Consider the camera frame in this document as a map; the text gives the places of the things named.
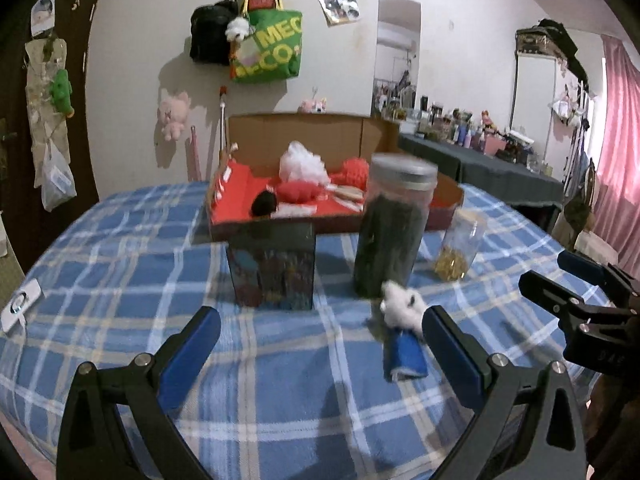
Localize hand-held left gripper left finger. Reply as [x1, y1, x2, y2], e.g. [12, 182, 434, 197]
[56, 306, 222, 480]

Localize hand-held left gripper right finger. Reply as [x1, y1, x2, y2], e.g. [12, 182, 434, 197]
[421, 305, 587, 480]

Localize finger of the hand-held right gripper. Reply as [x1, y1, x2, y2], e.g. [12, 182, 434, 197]
[518, 270, 593, 332]
[557, 250, 640, 306]

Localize white plush doll blue body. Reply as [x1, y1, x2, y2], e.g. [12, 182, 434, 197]
[378, 280, 428, 383]

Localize black pompom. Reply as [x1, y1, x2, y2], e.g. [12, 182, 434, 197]
[250, 190, 280, 218]

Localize red foam net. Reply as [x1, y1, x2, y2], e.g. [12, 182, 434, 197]
[330, 157, 371, 191]
[272, 180, 326, 206]

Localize white mesh pouf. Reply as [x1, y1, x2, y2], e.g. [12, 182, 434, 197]
[278, 141, 331, 186]

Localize cardboard box red inside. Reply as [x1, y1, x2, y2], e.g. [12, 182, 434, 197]
[206, 112, 466, 241]

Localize small glass jar gold pieces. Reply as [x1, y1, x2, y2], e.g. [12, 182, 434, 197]
[432, 207, 488, 282]

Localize blue plaid blanket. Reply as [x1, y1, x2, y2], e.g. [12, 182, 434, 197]
[0, 180, 613, 480]

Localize printed dark tin box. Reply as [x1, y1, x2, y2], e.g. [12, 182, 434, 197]
[226, 220, 317, 311]

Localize side table dark cloth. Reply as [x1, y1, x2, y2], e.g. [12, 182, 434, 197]
[397, 132, 566, 211]

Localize large glass jar metal lid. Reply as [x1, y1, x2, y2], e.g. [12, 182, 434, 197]
[352, 152, 439, 301]

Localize pink curtain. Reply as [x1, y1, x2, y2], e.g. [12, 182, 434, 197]
[592, 35, 640, 271]

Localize white adhesive hook plate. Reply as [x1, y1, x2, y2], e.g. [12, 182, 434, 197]
[0, 280, 43, 333]

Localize white cabinet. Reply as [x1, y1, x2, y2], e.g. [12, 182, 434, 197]
[510, 27, 588, 171]

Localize side table with bottles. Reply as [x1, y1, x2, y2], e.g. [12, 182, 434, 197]
[372, 92, 556, 176]

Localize pink stick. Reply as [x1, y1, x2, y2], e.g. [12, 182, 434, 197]
[190, 125, 202, 182]

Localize clear plastic bag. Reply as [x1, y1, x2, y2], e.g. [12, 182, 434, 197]
[41, 137, 78, 212]

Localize black bag on cabinet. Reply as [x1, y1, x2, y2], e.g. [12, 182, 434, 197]
[537, 19, 588, 81]

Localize dark wooden door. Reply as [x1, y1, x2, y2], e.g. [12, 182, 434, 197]
[0, 0, 103, 281]

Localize white stick red tip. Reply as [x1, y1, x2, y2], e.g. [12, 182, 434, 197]
[218, 87, 229, 161]

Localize pink plush toy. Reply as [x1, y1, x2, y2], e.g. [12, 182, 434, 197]
[157, 91, 193, 142]

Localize beige hanging organizer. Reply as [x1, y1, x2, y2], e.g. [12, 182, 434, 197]
[25, 35, 71, 186]

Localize white air conditioner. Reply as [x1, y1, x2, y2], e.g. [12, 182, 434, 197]
[377, 35, 418, 53]

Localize green plush toy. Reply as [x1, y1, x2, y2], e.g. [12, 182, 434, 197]
[49, 69, 75, 116]

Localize green tote bag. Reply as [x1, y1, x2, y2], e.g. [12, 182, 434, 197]
[229, 9, 304, 84]

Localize panda plush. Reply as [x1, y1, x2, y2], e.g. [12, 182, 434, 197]
[225, 16, 251, 42]

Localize white paper round print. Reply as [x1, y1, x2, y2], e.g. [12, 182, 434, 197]
[30, 0, 58, 37]

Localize photo wall poster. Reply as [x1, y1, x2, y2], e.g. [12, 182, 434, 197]
[313, 0, 361, 27]

